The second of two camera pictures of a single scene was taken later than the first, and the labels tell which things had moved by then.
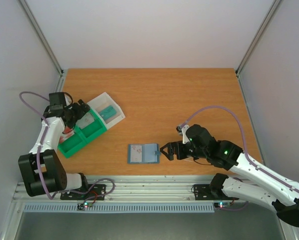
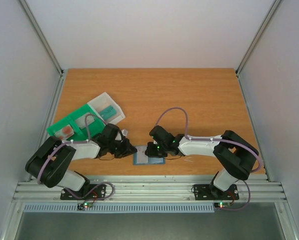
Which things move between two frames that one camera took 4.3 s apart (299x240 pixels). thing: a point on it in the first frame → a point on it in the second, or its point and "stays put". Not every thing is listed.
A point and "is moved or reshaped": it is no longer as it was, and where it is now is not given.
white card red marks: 136,153 is moved or reshaped
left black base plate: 96,189 stays put
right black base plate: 203,192 stays put
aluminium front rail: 133,188 stays put
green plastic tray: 83,136 stays put
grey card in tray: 85,121 stays put
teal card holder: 139,153 is moved or reshaped
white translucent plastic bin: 106,109 stays put
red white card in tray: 67,132 stays put
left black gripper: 81,111 → 126,151
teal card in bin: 108,112 stays put
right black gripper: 177,150 → 154,149
